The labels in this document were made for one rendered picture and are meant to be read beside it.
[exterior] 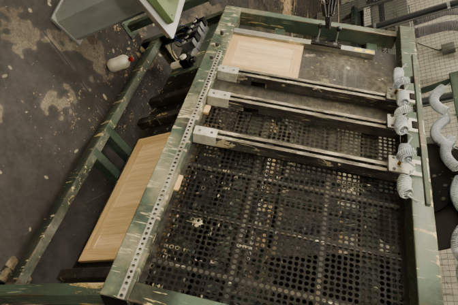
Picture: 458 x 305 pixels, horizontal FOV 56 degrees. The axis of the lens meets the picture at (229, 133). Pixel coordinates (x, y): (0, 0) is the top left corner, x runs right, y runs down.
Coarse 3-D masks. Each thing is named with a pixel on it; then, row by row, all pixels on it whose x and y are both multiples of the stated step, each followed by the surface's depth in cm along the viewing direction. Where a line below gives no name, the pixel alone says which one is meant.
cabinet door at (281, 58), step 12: (240, 36) 296; (228, 48) 286; (240, 48) 287; (252, 48) 288; (264, 48) 288; (276, 48) 289; (288, 48) 289; (300, 48) 289; (228, 60) 278; (240, 60) 279; (252, 60) 279; (264, 60) 280; (276, 60) 280; (288, 60) 281; (300, 60) 281; (276, 72) 272; (288, 72) 272
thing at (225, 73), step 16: (240, 80) 264; (256, 80) 261; (272, 80) 258; (288, 80) 261; (304, 80) 259; (400, 80) 239; (320, 96) 259; (336, 96) 256; (352, 96) 253; (368, 96) 252; (384, 96) 253
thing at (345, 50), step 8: (240, 32) 296; (248, 32) 296; (256, 32) 296; (272, 40) 294; (280, 40) 293; (288, 40) 291; (296, 40) 292; (304, 40) 292; (312, 48) 292; (320, 48) 290; (328, 48) 289; (336, 48) 288; (344, 48) 288; (352, 48) 288; (360, 48) 288; (360, 56) 288; (368, 56) 286
